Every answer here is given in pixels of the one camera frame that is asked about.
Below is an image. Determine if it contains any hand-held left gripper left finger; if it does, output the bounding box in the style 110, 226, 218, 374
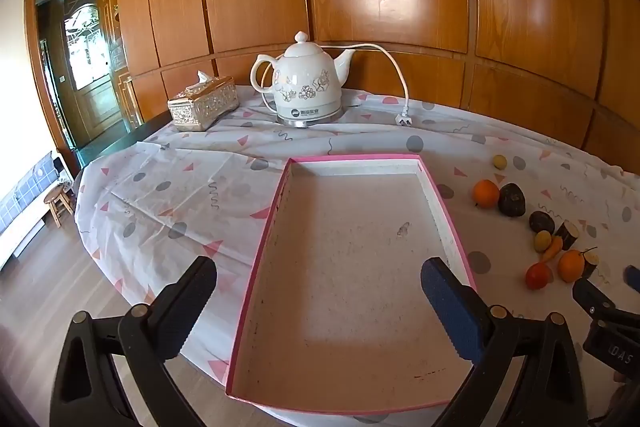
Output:
49, 255, 218, 427

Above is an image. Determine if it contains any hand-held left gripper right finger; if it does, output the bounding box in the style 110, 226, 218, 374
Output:
420, 257, 588, 427

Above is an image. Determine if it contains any orange tangerine with stem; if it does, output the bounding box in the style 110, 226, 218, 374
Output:
557, 247, 598, 284

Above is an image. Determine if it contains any red tomato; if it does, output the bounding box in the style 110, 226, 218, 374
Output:
525, 263, 551, 291

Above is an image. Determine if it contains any small orange carrot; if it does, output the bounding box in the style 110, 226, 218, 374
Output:
537, 235, 564, 264

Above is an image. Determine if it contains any dark round passionfruit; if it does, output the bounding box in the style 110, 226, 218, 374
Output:
529, 210, 556, 234

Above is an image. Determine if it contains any pink shallow cardboard box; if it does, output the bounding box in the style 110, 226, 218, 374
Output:
225, 153, 478, 418

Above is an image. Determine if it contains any plain orange tangerine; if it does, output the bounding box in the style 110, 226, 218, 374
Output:
473, 179, 501, 208

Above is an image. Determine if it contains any dark brown avocado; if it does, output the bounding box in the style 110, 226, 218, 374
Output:
497, 183, 526, 218

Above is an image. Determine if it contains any white patterned tablecloth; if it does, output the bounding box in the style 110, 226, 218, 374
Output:
74, 84, 640, 423

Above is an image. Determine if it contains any small wooden stool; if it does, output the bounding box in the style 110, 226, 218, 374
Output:
44, 187, 76, 229

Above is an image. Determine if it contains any ornate cream tissue box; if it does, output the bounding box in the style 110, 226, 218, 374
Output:
166, 76, 240, 132

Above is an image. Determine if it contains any sofa with grid cushion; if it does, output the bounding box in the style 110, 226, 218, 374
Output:
0, 151, 76, 273

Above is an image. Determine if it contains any silver kettle base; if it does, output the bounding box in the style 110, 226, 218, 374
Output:
276, 113, 344, 129

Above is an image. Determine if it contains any wooden door with glass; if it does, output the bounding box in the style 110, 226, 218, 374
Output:
59, 0, 127, 148

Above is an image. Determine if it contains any white floral ceramic kettle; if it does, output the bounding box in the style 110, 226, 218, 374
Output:
250, 31, 357, 120

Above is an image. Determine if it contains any white power cord with plug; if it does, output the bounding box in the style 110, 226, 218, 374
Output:
319, 43, 414, 128

